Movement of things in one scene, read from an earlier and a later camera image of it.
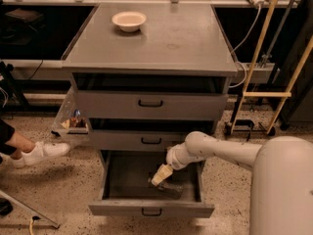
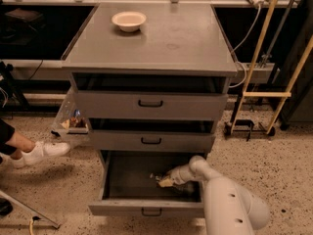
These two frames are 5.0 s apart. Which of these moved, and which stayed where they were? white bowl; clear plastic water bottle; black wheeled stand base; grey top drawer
Moved: clear plastic water bottle
Stayed: black wheeled stand base; white bowl; grey top drawer
